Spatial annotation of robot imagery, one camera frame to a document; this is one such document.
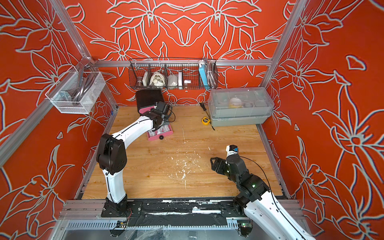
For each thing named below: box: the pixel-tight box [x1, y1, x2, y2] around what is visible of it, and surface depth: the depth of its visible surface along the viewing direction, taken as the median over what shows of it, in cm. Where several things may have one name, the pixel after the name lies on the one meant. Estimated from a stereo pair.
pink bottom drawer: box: [146, 124, 174, 141], surface depth 103 cm
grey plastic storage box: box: [207, 87, 275, 127], surface depth 100 cm
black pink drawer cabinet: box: [136, 89, 165, 114], surface depth 105 cm
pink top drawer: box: [138, 105, 155, 114], surface depth 99 cm
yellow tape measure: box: [201, 116, 211, 126], surface depth 110 cm
